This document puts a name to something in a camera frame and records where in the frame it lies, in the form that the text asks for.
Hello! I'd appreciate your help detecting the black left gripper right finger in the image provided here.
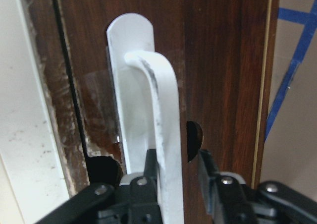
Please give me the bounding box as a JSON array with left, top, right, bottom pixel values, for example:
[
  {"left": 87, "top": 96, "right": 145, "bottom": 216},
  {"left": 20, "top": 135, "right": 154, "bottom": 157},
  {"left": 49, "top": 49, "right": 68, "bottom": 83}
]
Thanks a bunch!
[{"left": 198, "top": 149, "right": 219, "bottom": 216}]

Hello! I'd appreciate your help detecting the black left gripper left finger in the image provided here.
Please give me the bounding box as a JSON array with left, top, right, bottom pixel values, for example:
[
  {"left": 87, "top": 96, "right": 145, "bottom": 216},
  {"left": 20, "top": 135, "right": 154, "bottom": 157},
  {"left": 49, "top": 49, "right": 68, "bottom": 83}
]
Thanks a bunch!
[{"left": 142, "top": 149, "right": 158, "bottom": 204}]

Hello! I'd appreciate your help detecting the white drawer handle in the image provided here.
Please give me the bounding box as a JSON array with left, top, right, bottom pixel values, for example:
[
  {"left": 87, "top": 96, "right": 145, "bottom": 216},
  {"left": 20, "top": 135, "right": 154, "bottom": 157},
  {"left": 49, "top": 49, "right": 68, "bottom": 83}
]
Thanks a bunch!
[{"left": 106, "top": 13, "right": 184, "bottom": 224}]

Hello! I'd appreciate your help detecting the dark brown wooden drawer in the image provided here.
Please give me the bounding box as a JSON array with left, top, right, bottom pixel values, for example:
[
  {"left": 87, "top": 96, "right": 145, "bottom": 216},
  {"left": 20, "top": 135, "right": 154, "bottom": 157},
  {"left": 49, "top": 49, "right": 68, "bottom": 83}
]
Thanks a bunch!
[{"left": 23, "top": 0, "right": 278, "bottom": 195}]

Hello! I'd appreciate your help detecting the cream plastic storage box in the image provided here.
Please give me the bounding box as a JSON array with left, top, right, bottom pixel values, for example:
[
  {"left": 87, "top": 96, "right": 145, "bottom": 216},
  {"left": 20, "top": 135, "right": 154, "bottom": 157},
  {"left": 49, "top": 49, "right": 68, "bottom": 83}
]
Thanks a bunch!
[{"left": 0, "top": 0, "right": 69, "bottom": 224}]

